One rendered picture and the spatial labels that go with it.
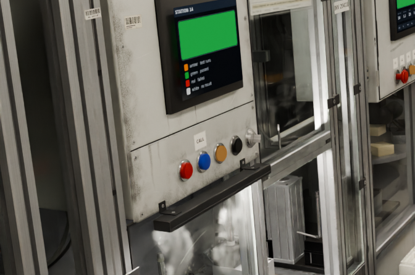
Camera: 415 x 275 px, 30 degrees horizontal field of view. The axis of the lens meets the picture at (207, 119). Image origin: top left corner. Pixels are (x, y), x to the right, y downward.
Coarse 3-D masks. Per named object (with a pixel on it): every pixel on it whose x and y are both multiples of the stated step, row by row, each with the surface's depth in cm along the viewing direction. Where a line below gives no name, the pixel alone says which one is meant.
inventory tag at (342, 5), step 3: (342, 0) 199; (345, 0) 200; (336, 3) 195; (339, 3) 197; (342, 3) 199; (345, 3) 200; (336, 6) 195; (339, 6) 197; (342, 6) 199; (345, 6) 200; (336, 9) 196; (339, 9) 197; (342, 9) 199; (345, 9) 200; (348, 9) 202; (336, 12) 196; (339, 12) 197
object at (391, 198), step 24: (408, 96) 252; (384, 120) 234; (408, 120) 253; (384, 144) 234; (408, 144) 254; (384, 168) 235; (408, 168) 254; (384, 192) 236; (408, 192) 255; (384, 216) 236
